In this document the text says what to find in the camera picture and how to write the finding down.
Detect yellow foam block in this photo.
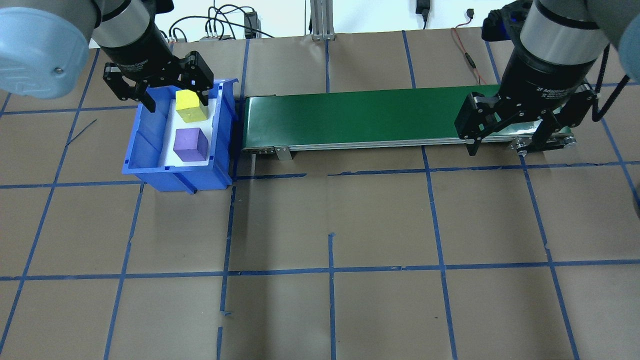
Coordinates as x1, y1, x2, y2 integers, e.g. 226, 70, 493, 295
175, 89, 210, 124

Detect purple foam block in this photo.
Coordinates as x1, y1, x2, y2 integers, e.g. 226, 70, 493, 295
172, 127, 209, 163

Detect thin black stick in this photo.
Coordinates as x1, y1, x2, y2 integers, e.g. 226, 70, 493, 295
65, 119, 98, 147

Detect white foam bin liner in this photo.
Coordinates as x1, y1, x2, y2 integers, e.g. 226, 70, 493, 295
159, 95, 222, 167

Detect blue plastic storage bin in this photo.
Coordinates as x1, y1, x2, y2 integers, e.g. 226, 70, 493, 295
121, 77, 239, 195

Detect green belt conveyor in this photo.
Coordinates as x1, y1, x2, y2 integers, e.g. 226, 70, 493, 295
240, 83, 577, 162

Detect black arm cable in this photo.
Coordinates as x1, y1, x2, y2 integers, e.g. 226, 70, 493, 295
591, 44, 632, 123

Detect thin black cable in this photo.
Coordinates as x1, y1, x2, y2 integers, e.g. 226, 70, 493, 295
206, 4, 247, 38
169, 15, 276, 42

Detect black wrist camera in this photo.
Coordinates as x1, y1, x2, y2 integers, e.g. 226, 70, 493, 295
142, 0, 174, 15
481, 0, 532, 42

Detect red conveyor power wire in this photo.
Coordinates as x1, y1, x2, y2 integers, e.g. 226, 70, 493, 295
451, 8, 488, 87

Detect aluminium profile post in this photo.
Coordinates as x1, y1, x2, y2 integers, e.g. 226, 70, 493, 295
309, 0, 337, 42

